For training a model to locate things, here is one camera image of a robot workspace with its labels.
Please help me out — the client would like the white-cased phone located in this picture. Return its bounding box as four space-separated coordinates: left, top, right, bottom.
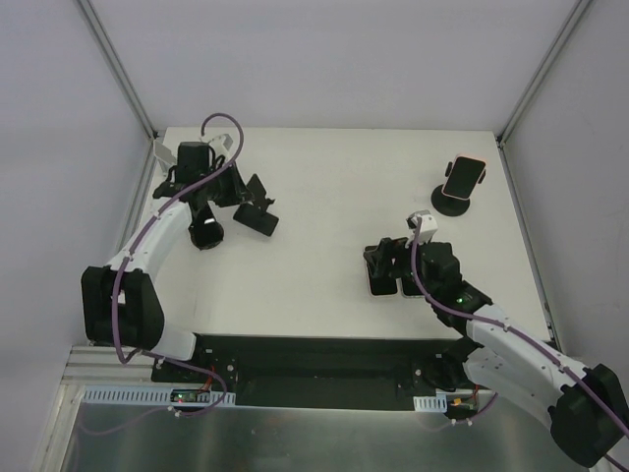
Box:
363 247 398 296

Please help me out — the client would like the black round-base phone mount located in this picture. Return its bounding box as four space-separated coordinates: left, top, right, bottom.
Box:
430 170 471 217

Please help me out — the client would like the silver folding phone stand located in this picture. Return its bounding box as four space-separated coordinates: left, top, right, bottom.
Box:
152 140 177 175

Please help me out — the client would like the pink-cased phone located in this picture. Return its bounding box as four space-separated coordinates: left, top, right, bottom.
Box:
441 154 486 201

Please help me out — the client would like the black phone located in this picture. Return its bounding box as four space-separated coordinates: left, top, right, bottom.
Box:
194 207 222 236

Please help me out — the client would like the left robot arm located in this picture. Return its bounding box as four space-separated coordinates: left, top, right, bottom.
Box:
81 134 254 383

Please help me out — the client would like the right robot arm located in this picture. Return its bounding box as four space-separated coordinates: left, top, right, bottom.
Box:
363 238 628 468

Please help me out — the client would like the clear-cased phone on table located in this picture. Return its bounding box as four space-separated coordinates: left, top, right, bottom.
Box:
400 277 424 298

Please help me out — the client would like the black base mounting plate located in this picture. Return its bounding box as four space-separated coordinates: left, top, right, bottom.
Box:
151 335 475 411

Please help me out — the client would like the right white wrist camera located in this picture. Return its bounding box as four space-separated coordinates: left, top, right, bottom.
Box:
406 209 438 247

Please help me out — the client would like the right white cable duct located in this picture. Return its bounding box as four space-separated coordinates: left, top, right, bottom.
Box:
413 393 448 413

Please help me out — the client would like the white cable duct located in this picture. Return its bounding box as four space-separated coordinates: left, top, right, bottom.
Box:
83 385 236 408
413 393 448 413

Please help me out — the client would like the left aluminium frame post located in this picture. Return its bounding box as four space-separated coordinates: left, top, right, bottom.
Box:
73 0 165 145

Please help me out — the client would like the aluminium frame post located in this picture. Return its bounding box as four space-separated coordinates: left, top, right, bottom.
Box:
494 0 596 147
73 0 165 145

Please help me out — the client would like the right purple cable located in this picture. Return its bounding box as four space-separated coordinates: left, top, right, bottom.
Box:
410 217 629 472

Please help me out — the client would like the left white cable duct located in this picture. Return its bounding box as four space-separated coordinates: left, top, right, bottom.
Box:
83 385 236 408

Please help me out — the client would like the right aluminium frame post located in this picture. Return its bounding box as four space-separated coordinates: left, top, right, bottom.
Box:
494 0 596 147

